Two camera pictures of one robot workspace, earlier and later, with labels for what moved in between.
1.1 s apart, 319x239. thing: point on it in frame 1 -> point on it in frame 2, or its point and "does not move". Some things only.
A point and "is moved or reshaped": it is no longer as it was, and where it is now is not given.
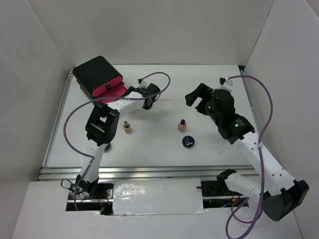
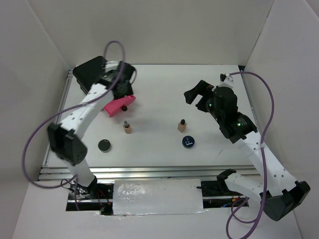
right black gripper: [204, 91] does not move
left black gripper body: [149, 107] -> [127, 91]
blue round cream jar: [188, 142] does not move
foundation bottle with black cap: [182, 126] does not move
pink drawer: [114, 88] is moved or reshaped
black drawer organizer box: [94, 72] does not move
